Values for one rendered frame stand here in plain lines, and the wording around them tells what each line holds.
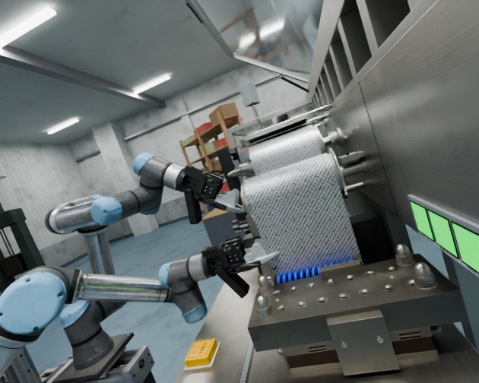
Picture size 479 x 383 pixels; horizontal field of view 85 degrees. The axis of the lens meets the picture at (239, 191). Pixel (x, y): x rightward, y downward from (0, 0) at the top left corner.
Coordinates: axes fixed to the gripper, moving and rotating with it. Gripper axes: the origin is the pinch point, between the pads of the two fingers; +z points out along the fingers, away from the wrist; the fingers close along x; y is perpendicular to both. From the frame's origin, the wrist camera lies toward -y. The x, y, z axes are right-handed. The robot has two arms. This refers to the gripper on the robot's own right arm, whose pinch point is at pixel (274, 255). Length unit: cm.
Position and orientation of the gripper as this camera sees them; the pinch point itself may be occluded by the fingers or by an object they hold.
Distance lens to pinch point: 75.2
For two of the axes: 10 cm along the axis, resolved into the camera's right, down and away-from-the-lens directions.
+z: 9.2, -3.0, -2.6
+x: 2.1, -1.8, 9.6
